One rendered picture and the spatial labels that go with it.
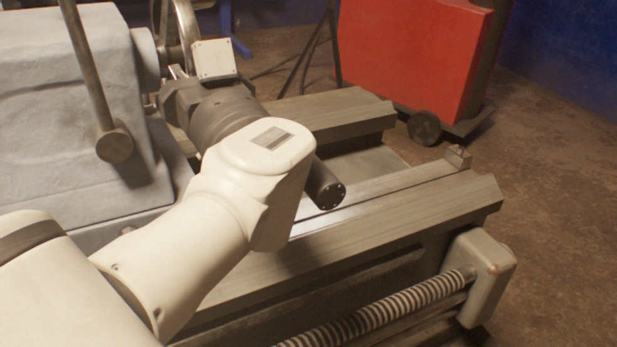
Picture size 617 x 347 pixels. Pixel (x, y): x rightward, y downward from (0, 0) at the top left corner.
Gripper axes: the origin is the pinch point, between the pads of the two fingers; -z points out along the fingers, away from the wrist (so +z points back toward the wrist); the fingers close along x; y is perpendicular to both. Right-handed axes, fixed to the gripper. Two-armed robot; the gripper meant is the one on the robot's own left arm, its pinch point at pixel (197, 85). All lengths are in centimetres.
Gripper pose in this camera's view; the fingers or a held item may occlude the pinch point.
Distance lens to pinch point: 62.8
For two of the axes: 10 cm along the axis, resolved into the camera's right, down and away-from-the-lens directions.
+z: 4.8, 5.5, -6.9
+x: 8.8, -2.3, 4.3
